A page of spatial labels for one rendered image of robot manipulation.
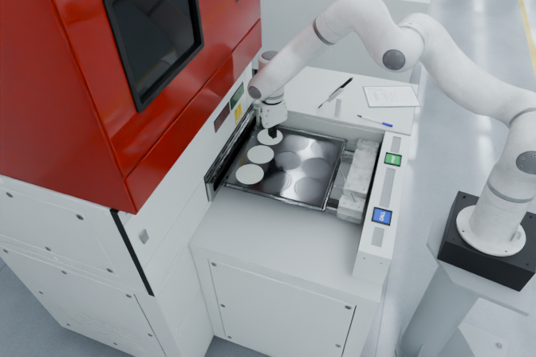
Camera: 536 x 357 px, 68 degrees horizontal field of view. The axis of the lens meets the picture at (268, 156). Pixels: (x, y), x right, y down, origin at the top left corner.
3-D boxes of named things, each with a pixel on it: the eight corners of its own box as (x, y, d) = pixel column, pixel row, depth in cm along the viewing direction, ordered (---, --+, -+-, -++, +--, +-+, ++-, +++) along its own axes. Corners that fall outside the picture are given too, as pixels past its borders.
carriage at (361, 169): (336, 218, 134) (336, 213, 132) (356, 148, 159) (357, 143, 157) (360, 224, 132) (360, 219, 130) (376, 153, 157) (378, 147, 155)
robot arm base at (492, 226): (531, 225, 122) (557, 182, 110) (514, 268, 111) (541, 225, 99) (467, 198, 132) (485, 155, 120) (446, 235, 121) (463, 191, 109)
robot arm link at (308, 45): (321, 60, 104) (257, 108, 127) (343, 34, 114) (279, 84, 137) (299, 33, 102) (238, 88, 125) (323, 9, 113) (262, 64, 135)
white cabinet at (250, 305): (215, 343, 188) (187, 245, 132) (280, 195, 254) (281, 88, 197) (350, 394, 172) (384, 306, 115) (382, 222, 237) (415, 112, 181)
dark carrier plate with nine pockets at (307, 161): (226, 182, 141) (226, 182, 141) (260, 124, 164) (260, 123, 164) (321, 207, 132) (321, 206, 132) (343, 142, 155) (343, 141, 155)
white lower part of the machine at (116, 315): (66, 334, 193) (-23, 234, 137) (155, 208, 249) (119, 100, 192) (196, 388, 175) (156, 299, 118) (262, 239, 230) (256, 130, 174)
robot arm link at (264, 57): (276, 101, 130) (288, 87, 136) (275, 65, 121) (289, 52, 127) (253, 95, 133) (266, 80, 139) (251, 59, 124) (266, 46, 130)
